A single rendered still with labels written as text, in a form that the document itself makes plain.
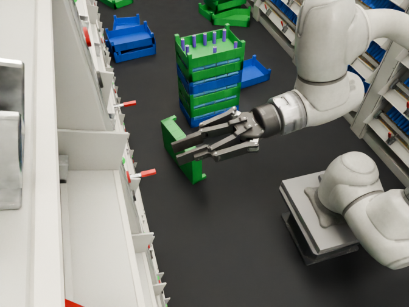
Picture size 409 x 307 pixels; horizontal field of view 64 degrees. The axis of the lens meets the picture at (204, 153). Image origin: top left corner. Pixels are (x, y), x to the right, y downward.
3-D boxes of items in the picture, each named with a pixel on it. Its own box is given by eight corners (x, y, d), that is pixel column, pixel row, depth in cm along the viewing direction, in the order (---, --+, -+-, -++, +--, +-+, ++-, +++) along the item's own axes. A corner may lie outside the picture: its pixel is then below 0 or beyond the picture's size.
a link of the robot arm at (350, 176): (344, 175, 131) (366, 137, 114) (372, 213, 119) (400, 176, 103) (308, 184, 127) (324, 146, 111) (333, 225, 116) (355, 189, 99)
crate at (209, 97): (225, 74, 196) (226, 62, 190) (240, 94, 184) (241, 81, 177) (178, 85, 188) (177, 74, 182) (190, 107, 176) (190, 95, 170)
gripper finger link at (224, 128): (248, 120, 72) (246, 115, 73) (198, 130, 72) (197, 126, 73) (248, 131, 75) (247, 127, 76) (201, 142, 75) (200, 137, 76)
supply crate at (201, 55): (227, 36, 178) (227, 22, 171) (244, 56, 165) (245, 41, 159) (174, 48, 170) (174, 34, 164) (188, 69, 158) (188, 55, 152)
